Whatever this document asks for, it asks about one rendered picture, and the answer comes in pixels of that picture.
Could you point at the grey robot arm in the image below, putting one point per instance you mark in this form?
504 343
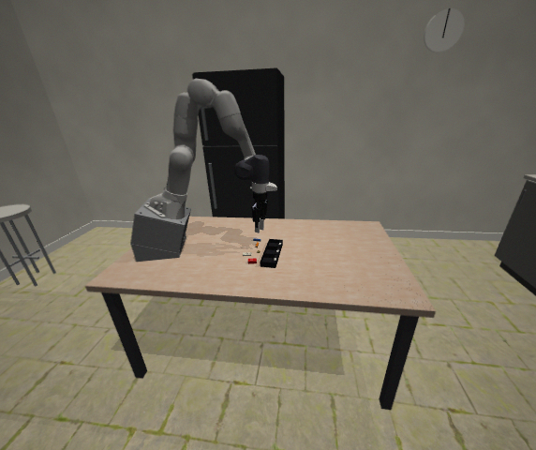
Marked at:
171 202

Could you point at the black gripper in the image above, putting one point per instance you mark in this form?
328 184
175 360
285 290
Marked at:
258 210

